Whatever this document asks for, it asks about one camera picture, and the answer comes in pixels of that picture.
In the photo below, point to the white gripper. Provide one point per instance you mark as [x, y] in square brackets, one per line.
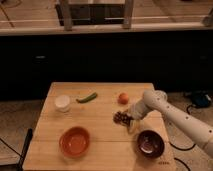
[137, 111]

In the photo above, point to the dark grape bunch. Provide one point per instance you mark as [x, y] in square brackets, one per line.
[122, 118]

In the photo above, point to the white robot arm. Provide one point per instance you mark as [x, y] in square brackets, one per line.
[198, 131]

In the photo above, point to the dark purple bowl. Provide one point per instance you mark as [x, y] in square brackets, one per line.
[150, 144]

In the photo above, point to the red bowl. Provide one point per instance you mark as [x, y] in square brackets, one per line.
[74, 142]

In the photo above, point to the orange fruit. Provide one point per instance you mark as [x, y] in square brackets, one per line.
[123, 98]

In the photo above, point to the green pepper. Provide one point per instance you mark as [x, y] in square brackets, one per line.
[88, 98]

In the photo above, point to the dark blue object on floor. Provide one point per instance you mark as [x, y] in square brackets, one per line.
[199, 99]

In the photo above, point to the white cup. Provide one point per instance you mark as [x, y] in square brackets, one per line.
[62, 103]

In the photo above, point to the right wooden post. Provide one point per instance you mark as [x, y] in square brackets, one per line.
[128, 10]

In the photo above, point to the wooden post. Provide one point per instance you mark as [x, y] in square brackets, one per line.
[128, 10]
[64, 5]

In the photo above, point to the left wooden post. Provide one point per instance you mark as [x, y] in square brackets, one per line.
[64, 5]

